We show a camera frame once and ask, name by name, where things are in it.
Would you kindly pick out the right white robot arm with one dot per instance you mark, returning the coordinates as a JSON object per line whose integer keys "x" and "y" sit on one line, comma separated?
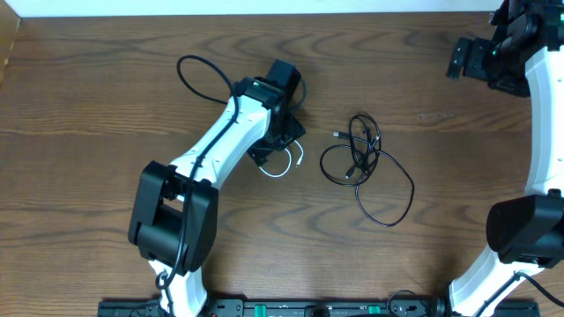
{"x": 524, "y": 235}

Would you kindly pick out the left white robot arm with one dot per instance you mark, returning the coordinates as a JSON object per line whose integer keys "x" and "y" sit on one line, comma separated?
{"x": 175, "y": 213}

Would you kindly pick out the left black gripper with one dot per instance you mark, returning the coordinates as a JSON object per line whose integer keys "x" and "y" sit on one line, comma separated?
{"x": 296, "y": 130}

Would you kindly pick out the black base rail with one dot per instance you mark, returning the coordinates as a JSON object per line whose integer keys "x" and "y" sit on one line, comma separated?
{"x": 404, "y": 305}

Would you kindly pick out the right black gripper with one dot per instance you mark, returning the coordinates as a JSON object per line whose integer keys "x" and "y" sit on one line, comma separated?
{"x": 473, "y": 68}

